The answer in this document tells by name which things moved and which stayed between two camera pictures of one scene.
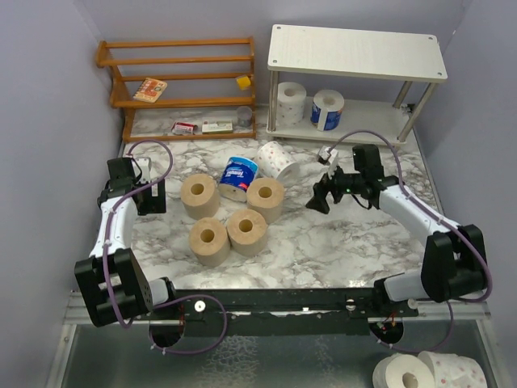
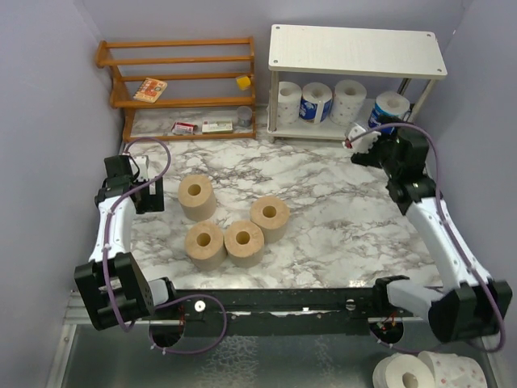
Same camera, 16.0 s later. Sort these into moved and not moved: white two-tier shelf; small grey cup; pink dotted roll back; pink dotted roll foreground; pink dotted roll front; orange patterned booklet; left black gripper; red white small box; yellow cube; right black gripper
Moved: pink dotted roll back; right black gripper
Not moved: red white small box; yellow cube; left black gripper; small grey cup; orange patterned booklet; white two-tier shelf; pink dotted roll front; pink dotted roll foreground
